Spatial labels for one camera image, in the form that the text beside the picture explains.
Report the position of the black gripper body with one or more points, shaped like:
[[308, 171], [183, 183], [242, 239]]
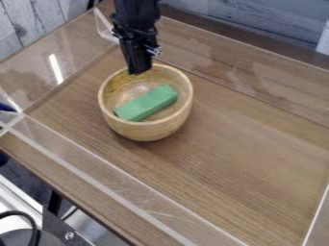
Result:
[[134, 20]]

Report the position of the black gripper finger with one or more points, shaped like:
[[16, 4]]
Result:
[[125, 53], [139, 57]]

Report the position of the green rectangular block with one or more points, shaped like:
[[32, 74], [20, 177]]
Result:
[[147, 104]]

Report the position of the light brown wooden bowl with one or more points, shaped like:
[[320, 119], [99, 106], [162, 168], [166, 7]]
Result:
[[122, 87]]

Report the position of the black metal table leg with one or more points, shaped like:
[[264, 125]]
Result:
[[55, 203]]

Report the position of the clear acrylic corner bracket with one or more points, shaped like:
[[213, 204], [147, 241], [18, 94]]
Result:
[[105, 26]]

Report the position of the clear acrylic front wall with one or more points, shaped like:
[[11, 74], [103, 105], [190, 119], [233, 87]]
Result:
[[139, 187]]

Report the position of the clear acrylic wall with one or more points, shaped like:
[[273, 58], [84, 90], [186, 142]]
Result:
[[139, 187], [289, 84]]

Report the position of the clear acrylic back wall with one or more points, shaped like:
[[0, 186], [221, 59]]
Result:
[[289, 84]]

